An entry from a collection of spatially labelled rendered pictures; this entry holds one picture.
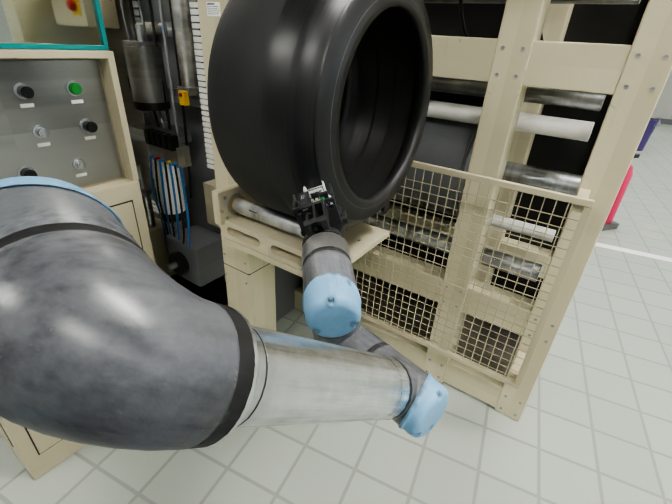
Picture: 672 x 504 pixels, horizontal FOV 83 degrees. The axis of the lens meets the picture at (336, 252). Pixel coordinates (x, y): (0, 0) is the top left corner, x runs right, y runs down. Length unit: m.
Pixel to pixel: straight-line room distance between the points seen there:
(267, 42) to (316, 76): 0.11
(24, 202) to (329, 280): 0.32
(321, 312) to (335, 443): 1.16
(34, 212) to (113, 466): 1.45
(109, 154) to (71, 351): 1.19
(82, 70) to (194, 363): 1.18
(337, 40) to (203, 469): 1.39
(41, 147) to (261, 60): 0.74
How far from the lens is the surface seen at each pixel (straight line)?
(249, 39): 0.82
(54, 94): 1.33
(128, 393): 0.23
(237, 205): 1.11
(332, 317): 0.49
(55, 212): 0.31
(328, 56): 0.74
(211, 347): 0.24
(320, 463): 1.57
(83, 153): 1.37
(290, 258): 1.01
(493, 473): 1.69
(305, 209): 0.65
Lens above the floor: 1.33
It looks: 29 degrees down
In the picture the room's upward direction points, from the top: 4 degrees clockwise
